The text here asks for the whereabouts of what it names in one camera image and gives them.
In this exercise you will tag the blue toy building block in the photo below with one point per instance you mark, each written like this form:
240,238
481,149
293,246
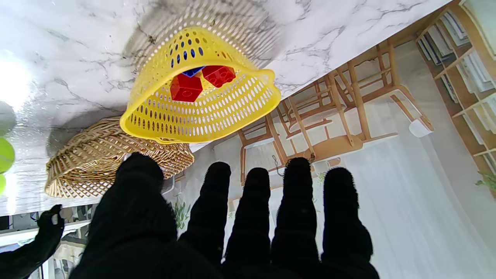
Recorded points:
193,71

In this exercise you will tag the red toy building block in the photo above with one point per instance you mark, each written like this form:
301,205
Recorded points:
218,75
186,88

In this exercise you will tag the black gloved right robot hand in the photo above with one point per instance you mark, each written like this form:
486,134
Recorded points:
38,248

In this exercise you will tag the yellow perforated plastic basket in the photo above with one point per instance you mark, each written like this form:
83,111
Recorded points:
155,81

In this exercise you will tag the round woven wicker basket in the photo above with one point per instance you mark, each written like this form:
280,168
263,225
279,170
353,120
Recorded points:
85,162

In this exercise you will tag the yellow-green tennis ball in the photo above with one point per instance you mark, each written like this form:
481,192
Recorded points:
2,184
6,155

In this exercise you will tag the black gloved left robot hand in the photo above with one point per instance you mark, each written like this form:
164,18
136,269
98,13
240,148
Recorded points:
155,248

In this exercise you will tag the printed room scene backdrop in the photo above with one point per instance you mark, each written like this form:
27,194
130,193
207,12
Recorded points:
407,193

